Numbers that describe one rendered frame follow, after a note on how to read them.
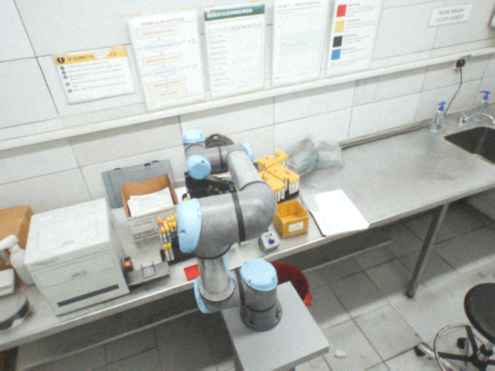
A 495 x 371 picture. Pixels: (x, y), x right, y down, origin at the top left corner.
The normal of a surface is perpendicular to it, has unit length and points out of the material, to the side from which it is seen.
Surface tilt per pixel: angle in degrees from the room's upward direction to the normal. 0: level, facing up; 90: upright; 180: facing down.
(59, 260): 89
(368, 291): 0
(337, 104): 90
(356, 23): 93
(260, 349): 1
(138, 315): 0
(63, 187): 90
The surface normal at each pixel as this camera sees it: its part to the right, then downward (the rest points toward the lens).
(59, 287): 0.36, 0.54
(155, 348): -0.05, -0.80
